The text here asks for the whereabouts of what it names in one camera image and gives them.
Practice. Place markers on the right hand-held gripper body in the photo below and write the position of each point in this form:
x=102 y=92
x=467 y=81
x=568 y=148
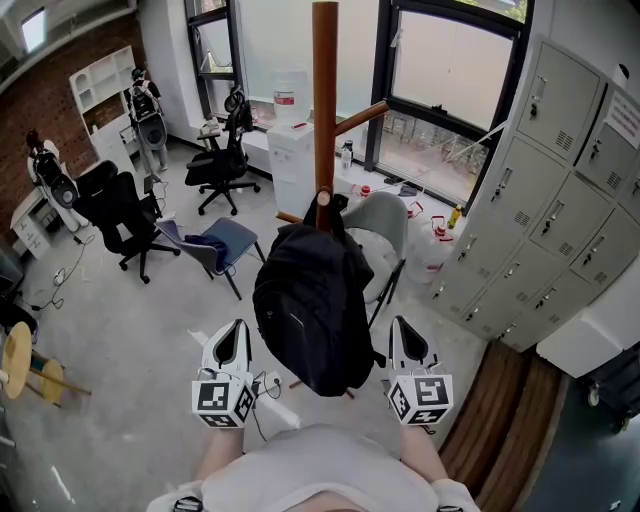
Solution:
x=422 y=395

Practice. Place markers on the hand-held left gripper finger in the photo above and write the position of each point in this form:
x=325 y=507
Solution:
x=243 y=355
x=212 y=350

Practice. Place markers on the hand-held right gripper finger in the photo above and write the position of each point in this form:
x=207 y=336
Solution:
x=431 y=356
x=396 y=350

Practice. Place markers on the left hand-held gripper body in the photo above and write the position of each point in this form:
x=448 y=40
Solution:
x=220 y=400

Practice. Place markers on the black fabric bag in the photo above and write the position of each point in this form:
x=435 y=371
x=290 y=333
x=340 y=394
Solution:
x=310 y=300

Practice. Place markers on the wooden coat stand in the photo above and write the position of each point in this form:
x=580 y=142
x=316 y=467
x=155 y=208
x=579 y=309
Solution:
x=325 y=75

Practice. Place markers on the person's right forearm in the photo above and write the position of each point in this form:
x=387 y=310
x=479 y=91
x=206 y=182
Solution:
x=425 y=450

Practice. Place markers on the person's left forearm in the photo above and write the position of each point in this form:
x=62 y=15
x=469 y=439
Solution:
x=220 y=450

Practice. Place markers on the brown slatted wooden bench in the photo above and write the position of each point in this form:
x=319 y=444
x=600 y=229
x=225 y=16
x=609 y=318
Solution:
x=500 y=425

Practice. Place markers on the empty clear water jug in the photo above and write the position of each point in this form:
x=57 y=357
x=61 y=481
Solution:
x=425 y=255

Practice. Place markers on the dark blue cloth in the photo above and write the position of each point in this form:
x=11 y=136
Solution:
x=207 y=245

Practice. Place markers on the blue grey chair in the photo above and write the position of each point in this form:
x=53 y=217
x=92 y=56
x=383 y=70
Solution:
x=235 y=235

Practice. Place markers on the person's white shirt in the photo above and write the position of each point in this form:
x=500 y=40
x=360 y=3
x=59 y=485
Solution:
x=320 y=470

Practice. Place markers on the yellow drink bottle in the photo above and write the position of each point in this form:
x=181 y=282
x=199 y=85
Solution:
x=454 y=217

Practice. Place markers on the grey shell chair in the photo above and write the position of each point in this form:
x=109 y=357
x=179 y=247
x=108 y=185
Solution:
x=380 y=210

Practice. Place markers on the white block counter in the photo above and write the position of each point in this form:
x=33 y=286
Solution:
x=590 y=340

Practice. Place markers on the black mesh office chair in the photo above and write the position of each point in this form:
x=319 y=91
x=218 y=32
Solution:
x=120 y=210

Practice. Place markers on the grey metal locker cabinet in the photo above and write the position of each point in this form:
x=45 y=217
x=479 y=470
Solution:
x=540 y=200

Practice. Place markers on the black office chair with headrest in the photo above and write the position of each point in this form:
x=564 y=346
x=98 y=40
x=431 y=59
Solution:
x=225 y=160

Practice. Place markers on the black wheeled cart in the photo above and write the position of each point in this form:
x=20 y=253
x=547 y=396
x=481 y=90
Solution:
x=620 y=380

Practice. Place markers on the round wooden stool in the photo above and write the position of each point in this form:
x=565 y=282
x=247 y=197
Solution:
x=17 y=355

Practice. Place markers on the white water dispenser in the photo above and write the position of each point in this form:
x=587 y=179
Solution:
x=290 y=165

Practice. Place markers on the white desk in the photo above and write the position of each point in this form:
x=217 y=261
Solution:
x=27 y=230

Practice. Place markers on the clear water bottle red label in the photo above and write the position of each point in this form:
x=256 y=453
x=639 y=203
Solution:
x=291 y=95

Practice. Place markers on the black framed window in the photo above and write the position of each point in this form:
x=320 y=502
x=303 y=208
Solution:
x=450 y=75

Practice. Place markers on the white arched shelf cabinet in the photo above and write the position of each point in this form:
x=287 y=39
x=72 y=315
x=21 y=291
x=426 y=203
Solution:
x=100 y=80

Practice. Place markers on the short ceiling light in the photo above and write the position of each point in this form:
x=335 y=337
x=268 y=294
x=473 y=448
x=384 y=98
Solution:
x=34 y=30

